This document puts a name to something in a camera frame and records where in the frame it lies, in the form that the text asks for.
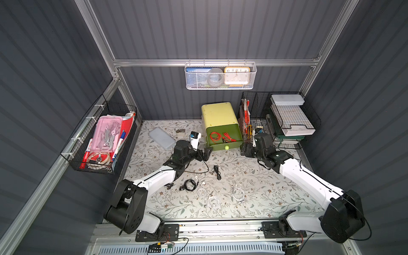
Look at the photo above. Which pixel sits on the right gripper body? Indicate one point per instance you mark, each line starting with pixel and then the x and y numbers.
pixel 249 150

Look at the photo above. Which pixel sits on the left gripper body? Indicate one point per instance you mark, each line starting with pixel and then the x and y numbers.
pixel 200 153

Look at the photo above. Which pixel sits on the red earphones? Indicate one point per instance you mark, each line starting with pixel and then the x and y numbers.
pixel 215 137
pixel 227 138

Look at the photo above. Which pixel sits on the green top drawer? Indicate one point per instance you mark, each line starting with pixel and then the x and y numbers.
pixel 234 132

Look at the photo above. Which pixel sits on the green yellow drawer cabinet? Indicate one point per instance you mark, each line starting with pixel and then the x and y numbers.
pixel 218 114

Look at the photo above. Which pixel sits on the black earphones near left arm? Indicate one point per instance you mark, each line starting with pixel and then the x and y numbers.
pixel 169 185

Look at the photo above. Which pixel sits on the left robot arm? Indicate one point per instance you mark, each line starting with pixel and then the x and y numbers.
pixel 128 203

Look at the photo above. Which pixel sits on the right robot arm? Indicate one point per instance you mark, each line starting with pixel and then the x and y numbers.
pixel 342 213

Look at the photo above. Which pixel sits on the black earphones centre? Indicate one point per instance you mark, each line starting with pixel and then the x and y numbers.
pixel 216 170

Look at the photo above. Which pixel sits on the black coiled earphones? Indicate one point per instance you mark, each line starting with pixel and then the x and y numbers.
pixel 189 185

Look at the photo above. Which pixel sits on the white earphones right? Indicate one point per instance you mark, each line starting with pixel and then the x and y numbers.
pixel 238 194

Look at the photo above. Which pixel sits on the white earphones lower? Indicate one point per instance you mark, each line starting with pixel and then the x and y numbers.
pixel 213 202

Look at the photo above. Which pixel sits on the red scissors in organizer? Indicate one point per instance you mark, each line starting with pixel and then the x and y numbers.
pixel 245 115

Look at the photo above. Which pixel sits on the grey plastic lid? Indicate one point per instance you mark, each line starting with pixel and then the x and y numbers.
pixel 162 138

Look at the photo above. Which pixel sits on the white grid paper tray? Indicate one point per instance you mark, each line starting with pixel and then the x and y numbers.
pixel 291 118

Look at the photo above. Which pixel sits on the grey tape roll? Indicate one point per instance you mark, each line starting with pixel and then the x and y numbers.
pixel 215 77

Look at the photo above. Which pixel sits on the yellow white clock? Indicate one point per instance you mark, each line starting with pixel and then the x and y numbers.
pixel 237 76

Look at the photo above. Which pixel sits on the blue box in basket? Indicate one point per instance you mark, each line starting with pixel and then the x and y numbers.
pixel 197 77

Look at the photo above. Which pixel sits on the pink pencil case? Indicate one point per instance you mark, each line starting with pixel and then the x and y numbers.
pixel 107 133

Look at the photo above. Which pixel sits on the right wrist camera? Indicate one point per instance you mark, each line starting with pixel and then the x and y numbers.
pixel 255 132

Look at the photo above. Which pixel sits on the black wire desk organizer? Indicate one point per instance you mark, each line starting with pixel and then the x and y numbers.
pixel 261 115

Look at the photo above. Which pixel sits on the white wire wall basket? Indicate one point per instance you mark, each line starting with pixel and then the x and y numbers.
pixel 222 65

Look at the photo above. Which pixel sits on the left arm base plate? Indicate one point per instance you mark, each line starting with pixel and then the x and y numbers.
pixel 166 232

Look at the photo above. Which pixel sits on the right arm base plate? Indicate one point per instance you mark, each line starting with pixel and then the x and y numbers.
pixel 274 230

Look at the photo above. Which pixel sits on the black wire side basket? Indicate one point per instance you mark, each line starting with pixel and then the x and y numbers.
pixel 79 154

